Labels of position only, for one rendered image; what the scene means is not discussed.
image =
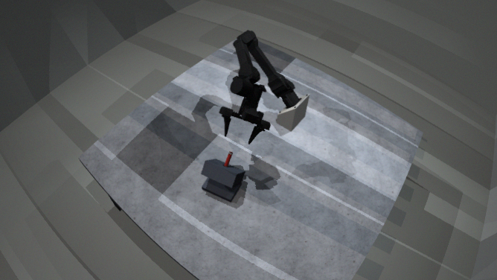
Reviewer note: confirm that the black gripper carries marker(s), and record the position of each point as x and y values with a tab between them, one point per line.
227	113

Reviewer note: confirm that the grey angled panel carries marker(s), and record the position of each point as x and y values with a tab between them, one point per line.
222	181

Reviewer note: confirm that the dark red peg with grey band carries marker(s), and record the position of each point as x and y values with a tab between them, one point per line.
228	159

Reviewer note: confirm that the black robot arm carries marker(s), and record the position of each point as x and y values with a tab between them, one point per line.
244	84

